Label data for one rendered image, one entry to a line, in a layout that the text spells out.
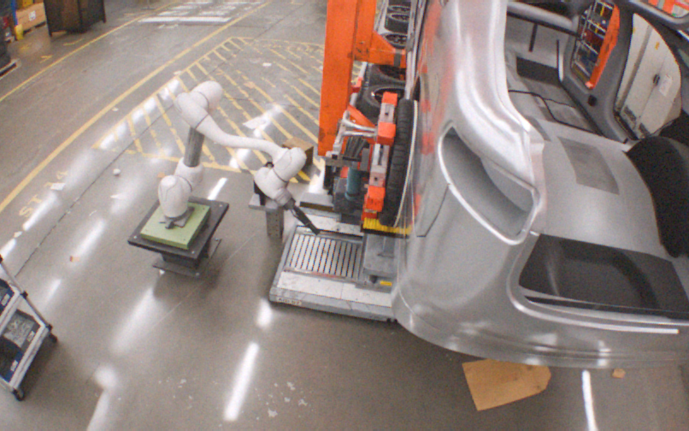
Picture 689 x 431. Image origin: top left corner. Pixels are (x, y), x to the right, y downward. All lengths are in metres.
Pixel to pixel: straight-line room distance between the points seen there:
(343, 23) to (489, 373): 2.12
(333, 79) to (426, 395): 1.84
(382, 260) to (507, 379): 1.04
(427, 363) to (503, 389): 0.48
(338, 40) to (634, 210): 1.88
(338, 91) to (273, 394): 1.73
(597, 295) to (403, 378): 1.11
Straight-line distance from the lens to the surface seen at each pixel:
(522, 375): 2.45
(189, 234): 2.34
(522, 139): 0.84
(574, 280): 1.78
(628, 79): 7.18
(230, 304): 2.40
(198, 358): 2.24
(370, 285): 2.31
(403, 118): 1.77
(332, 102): 2.37
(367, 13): 4.15
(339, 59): 2.26
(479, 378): 2.33
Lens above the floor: 1.96
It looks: 42 degrees down
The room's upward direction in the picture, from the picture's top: 7 degrees clockwise
